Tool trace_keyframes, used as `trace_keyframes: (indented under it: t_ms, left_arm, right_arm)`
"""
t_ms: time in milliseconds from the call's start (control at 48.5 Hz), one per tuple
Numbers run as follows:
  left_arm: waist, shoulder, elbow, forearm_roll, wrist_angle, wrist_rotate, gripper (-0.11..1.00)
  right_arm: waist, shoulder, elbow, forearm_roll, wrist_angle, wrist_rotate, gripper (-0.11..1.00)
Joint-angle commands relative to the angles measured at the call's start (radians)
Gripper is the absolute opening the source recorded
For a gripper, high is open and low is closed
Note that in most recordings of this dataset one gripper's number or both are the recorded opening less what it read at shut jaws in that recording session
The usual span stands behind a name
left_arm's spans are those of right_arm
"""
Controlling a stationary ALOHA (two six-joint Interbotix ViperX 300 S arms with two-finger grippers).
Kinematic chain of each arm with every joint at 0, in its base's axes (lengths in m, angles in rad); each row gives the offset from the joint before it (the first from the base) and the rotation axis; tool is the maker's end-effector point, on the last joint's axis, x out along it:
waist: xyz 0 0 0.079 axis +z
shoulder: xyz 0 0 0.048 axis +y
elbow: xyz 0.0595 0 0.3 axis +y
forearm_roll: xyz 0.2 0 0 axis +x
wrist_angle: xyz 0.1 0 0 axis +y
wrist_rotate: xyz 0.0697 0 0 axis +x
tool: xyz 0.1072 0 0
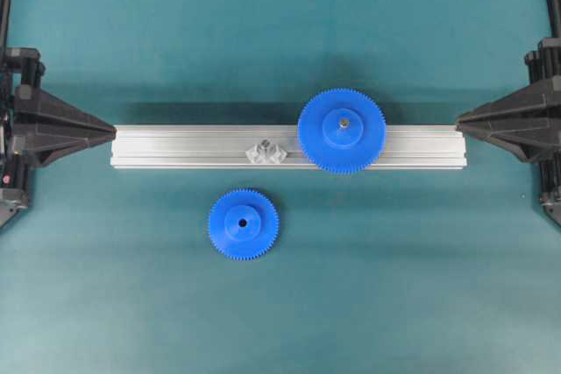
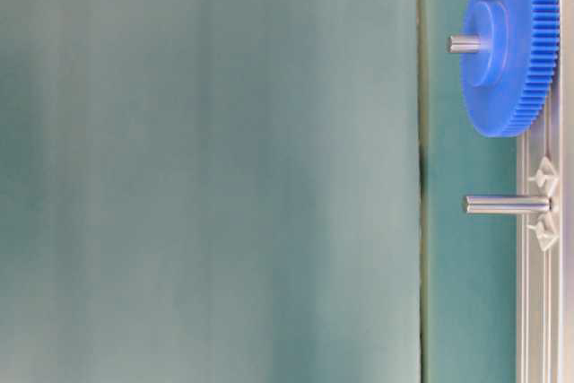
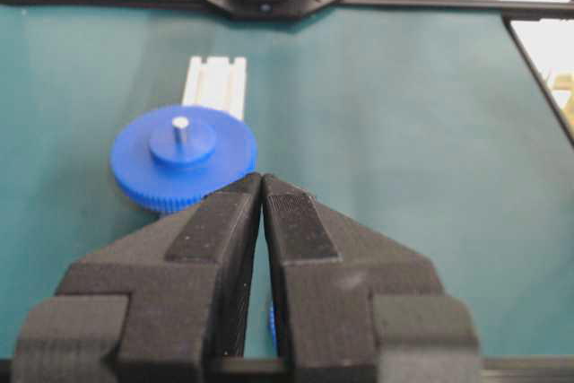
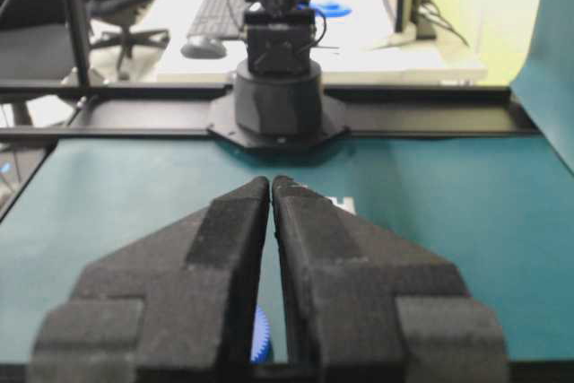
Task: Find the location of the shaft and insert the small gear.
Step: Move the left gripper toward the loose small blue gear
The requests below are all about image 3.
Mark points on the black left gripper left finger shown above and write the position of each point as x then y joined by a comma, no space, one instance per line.
153,306

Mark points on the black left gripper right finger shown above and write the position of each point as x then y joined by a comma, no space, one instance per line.
353,305

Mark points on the small blue gear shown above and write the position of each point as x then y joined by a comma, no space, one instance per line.
272,325

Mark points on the large blue gear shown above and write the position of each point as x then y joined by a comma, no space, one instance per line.
158,174

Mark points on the silver metal shaft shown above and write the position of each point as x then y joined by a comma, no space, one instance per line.
180,126

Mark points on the white slotted base rail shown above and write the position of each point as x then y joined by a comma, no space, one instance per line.
217,83

